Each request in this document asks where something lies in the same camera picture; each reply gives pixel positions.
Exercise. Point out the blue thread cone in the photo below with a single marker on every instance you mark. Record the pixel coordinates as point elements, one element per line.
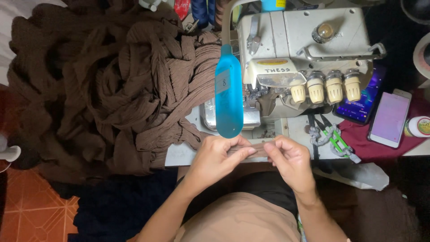
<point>200,12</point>

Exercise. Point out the beige tape roll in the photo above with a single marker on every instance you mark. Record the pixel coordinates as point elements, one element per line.
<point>422,57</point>

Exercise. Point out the red packet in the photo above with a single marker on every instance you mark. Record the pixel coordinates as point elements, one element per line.
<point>181,8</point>

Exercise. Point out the white plastic fitting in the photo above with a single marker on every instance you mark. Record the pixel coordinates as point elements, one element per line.
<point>150,4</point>

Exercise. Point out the cream overlock sewing machine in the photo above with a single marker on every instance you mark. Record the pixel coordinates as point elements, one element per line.
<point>302,60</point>

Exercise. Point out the navy blue cloth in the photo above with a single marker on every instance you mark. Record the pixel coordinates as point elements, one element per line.
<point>124,205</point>

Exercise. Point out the white plastic object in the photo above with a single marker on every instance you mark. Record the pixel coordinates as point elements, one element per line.
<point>8,151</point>

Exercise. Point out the white smartphone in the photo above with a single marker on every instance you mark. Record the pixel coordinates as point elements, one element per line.
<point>389,117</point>

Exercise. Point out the grey plastic bag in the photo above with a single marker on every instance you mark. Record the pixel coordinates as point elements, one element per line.
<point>356,176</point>

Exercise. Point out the dark smartphone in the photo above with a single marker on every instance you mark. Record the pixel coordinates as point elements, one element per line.
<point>361,97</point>

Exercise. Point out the brown ribbed fabric strip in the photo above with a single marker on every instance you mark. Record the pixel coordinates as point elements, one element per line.
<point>258,150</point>

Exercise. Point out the blue bottle with yellow label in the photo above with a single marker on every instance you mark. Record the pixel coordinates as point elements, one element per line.
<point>273,5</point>

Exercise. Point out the person's left hand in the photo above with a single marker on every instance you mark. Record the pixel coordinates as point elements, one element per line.
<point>210,161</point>

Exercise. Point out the black shorts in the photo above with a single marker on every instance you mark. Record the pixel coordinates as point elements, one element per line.
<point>265,190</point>

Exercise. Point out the maroon cloth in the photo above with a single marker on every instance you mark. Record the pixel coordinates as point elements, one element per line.
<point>379,144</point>

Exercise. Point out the small white labelled jar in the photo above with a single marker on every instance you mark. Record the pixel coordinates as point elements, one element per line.
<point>418,126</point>

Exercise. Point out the green thread snips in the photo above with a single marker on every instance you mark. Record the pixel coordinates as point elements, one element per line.
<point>332,136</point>

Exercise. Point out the pile of brown ribbed fabric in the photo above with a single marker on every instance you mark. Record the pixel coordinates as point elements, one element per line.
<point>107,87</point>

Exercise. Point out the person's right hand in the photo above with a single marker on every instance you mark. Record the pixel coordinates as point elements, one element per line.
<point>294,168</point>

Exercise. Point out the beige shirt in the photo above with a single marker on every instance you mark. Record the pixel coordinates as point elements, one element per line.
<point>238,218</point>

